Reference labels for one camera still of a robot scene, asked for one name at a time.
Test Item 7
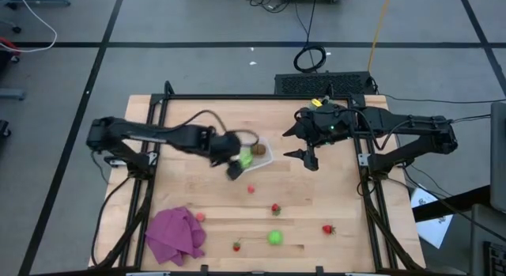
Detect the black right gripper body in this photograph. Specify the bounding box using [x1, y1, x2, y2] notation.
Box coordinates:
[294, 104, 356, 172]

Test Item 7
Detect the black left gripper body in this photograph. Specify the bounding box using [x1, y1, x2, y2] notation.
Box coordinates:
[207, 128, 244, 167]

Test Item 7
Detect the round green toy vegetable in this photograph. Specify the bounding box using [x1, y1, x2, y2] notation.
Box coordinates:
[267, 229, 284, 246]

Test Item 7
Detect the clear plastic tupperware container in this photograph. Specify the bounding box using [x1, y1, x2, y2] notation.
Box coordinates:
[236, 135, 274, 174]

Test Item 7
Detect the purple cloth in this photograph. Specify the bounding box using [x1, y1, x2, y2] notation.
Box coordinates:
[144, 206, 208, 267]

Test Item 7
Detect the white printed paper sheet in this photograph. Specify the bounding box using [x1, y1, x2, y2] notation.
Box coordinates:
[410, 187, 455, 250]

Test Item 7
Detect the black beam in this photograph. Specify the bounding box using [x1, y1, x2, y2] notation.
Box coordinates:
[412, 183, 492, 224]

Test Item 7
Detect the grey desk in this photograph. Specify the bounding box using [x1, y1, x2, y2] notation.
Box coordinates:
[469, 203, 506, 276]

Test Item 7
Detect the black keyboard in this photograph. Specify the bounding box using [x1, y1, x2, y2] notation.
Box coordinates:
[482, 240, 506, 276]

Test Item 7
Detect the grey furniture leg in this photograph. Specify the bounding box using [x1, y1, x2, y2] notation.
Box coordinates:
[0, 88, 28, 102]

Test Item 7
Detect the grey furniture base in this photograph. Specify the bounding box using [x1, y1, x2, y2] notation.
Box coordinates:
[0, 0, 72, 10]

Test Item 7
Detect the red object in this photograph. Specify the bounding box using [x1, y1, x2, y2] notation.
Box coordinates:
[0, 36, 21, 58]

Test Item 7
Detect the black metal table frame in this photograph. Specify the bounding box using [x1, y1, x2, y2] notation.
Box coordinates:
[89, 80, 426, 276]

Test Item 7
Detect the coiled black floor cable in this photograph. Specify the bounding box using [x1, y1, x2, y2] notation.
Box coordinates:
[293, 0, 328, 74]

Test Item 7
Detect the long black floor cable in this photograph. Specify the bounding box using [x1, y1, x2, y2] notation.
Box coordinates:
[377, 92, 506, 106]

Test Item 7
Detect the yellow floor cable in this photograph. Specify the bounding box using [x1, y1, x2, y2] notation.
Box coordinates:
[366, 0, 393, 74]

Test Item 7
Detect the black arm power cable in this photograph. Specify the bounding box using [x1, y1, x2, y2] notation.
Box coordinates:
[450, 113, 492, 125]

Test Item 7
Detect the white floor cable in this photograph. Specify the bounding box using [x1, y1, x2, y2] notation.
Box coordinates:
[0, 0, 59, 54]

